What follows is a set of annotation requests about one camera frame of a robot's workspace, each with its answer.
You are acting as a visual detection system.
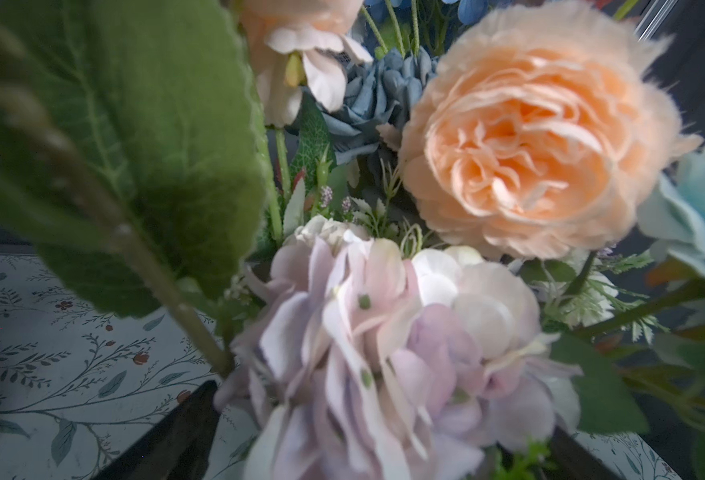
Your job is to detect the pale pink hydrangea stem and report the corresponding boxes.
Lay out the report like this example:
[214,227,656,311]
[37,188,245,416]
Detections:
[214,217,581,479]

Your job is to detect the peach flower stem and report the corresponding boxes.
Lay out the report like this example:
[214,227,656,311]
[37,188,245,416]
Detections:
[398,1,702,259]

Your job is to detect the orange sunflower stem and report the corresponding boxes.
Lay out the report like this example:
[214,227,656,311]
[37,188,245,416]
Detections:
[0,1,268,375]

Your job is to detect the blue hydrangea flower stem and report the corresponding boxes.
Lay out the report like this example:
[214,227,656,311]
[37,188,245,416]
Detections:
[353,0,514,58]

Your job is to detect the light teal carnation stem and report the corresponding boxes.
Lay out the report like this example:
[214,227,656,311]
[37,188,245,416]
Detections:
[573,136,705,445]

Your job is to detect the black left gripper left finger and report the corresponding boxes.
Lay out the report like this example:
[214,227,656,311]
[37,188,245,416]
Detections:
[96,380,220,480]

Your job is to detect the floral patterned table mat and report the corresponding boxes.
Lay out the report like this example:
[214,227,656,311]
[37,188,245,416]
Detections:
[0,251,683,480]

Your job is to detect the dusty blue rose bunch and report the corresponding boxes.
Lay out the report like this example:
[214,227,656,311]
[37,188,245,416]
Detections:
[322,48,438,165]

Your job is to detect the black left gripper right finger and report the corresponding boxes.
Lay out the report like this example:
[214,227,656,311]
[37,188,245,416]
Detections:
[543,427,619,480]

